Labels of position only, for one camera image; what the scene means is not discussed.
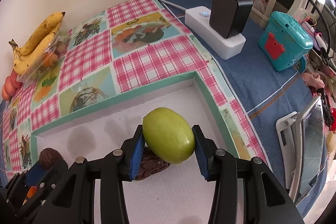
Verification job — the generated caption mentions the orange tangerine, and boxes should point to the orange tangerine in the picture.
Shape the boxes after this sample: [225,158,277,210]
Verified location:
[26,186,38,199]

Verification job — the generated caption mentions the small dark round fruit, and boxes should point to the small dark round fruit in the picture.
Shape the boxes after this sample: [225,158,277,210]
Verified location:
[39,147,63,170]

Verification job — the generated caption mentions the dark brown avocado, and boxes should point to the dark brown avocado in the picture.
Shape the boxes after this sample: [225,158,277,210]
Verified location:
[135,147,171,181]

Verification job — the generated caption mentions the small green fruit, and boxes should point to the small green fruit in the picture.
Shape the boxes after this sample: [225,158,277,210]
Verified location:
[142,107,195,164]

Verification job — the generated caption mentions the teal white shallow tray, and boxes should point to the teal white shallow tray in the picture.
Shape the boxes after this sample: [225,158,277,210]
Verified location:
[30,70,240,224]

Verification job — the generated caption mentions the blue table cloth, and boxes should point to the blue table cloth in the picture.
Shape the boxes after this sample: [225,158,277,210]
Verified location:
[166,0,327,218]

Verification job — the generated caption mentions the small red apple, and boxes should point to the small red apple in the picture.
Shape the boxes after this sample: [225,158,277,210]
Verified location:
[2,86,11,101]

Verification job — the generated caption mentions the middle red apple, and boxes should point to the middle red apple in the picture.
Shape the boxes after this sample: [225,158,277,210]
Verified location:
[5,76,17,97]

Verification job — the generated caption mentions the tablet in grey stand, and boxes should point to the tablet in grey stand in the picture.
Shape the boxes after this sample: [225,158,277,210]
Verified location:
[276,96,324,204]

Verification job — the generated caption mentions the checkered fruit pattern tablecloth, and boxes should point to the checkered fruit pattern tablecloth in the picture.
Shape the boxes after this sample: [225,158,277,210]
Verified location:
[1,0,266,179]

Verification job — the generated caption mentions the large red apple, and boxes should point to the large red apple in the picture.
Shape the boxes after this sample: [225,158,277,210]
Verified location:
[10,70,22,89]

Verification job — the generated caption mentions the lower yellow banana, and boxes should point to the lower yellow banana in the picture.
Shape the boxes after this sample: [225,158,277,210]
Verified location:
[9,31,57,76]

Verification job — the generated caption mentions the yellow banana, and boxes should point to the yellow banana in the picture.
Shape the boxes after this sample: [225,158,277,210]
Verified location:
[19,12,66,56]
[9,31,57,76]

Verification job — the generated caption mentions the clear plastic fruit container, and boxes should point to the clear plastic fruit container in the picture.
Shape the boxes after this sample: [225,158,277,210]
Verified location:
[17,31,70,85]

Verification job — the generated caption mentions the white power strip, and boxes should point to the white power strip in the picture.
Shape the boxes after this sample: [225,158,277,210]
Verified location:
[185,6,246,60]

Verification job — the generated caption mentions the teal toy box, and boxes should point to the teal toy box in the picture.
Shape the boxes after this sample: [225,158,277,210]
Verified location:
[259,11,313,72]

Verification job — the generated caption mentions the black power adapter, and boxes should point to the black power adapter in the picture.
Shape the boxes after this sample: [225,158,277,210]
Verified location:
[210,0,253,39]

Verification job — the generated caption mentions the upper yellow banana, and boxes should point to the upper yellow banana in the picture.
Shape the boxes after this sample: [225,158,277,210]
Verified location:
[19,12,66,56]

